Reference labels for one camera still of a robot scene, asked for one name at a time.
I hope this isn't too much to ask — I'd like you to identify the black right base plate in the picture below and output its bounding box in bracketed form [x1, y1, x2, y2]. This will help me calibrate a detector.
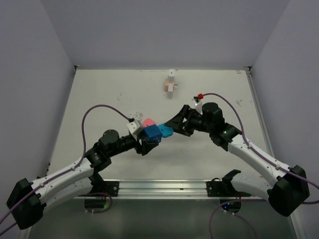
[206, 178, 251, 197]

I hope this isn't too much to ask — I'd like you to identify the aluminium mounting rail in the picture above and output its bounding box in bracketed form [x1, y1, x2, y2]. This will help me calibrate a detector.
[32, 177, 295, 199]

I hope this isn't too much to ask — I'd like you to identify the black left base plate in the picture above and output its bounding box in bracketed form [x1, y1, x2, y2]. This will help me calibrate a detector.
[87, 181, 120, 197]

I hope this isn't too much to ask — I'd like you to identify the white plug adapter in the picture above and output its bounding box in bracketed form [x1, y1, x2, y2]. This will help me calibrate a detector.
[129, 111, 143, 121]

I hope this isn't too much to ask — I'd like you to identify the white charger plug front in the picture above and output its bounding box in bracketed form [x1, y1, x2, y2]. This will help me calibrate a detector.
[167, 83, 174, 98]

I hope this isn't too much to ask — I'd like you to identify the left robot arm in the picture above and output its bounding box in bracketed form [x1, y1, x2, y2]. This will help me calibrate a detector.
[6, 129, 162, 230]

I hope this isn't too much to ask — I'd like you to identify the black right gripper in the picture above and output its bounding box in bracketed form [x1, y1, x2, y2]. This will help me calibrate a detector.
[164, 104, 213, 137]

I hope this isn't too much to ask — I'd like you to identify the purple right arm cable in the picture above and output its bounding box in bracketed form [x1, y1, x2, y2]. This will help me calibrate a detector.
[201, 93, 319, 239]

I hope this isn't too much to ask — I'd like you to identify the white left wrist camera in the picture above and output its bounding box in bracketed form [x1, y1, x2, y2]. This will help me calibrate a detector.
[127, 119, 144, 140]

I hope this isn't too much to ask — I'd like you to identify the cyan extension plug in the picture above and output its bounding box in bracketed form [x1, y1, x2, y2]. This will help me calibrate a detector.
[158, 123, 174, 138]

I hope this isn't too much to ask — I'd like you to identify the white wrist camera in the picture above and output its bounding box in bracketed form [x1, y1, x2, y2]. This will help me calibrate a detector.
[192, 94, 204, 114]
[127, 119, 144, 140]

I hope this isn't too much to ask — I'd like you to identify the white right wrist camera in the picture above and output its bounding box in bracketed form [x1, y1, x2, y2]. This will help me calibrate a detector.
[192, 94, 204, 114]

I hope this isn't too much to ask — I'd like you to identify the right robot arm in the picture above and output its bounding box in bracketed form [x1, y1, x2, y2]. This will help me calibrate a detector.
[164, 103, 310, 217]

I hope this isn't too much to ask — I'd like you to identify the pink extension socket plug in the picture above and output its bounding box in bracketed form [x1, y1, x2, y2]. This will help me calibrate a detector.
[143, 118, 156, 127]

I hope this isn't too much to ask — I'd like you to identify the blue cube socket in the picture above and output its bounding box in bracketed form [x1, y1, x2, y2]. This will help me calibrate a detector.
[144, 124, 162, 143]

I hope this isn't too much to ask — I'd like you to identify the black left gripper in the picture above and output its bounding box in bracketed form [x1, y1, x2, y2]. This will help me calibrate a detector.
[108, 128, 158, 157]

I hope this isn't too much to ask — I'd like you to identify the peach cube socket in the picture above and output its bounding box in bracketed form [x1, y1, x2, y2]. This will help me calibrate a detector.
[164, 78, 178, 92]

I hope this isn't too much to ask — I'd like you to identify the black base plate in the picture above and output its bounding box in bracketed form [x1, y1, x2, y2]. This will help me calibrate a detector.
[87, 181, 120, 197]
[206, 178, 251, 197]

